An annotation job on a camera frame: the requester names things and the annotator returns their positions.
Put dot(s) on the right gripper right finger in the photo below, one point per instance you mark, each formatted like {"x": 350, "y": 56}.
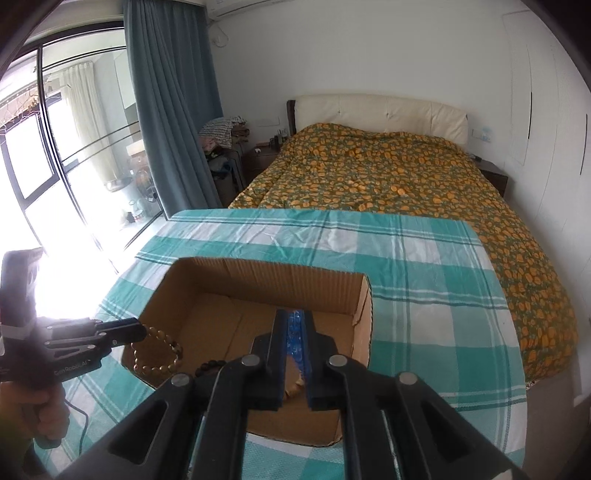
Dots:
{"x": 395, "y": 427}

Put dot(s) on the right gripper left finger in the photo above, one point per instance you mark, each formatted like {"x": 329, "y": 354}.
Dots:
{"x": 193, "y": 428}

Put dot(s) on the left hand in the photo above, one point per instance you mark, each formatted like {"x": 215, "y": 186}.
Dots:
{"x": 35, "y": 413}

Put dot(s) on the teal plaid table cloth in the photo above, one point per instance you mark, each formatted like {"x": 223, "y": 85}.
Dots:
{"x": 438, "y": 311}

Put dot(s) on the open cardboard box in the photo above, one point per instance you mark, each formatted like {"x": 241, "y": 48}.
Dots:
{"x": 215, "y": 308}

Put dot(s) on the sliding glass door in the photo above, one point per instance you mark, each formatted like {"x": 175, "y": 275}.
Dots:
{"x": 72, "y": 150}

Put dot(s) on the dark right nightstand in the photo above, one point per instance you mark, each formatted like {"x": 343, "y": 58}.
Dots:
{"x": 497, "y": 177}

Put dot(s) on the dark nightstand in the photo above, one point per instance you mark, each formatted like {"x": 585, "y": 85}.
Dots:
{"x": 256, "y": 161}
{"x": 497, "y": 177}

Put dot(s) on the bed with orange floral duvet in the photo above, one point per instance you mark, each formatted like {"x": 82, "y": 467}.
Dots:
{"x": 334, "y": 167}

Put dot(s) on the dark left nightstand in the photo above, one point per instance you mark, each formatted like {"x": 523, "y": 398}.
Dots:
{"x": 256, "y": 161}

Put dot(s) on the pile of clothes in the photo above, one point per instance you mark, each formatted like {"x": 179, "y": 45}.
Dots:
{"x": 224, "y": 140}

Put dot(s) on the cream padded headboard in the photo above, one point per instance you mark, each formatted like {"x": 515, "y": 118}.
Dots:
{"x": 379, "y": 114}

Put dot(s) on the blue curtain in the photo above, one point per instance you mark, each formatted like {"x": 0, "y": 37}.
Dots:
{"x": 176, "y": 94}

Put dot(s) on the white wardrobe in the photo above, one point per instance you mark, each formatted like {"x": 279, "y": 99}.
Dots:
{"x": 549, "y": 156}

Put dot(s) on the white air conditioner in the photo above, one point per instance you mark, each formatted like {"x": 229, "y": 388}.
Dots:
{"x": 217, "y": 9}

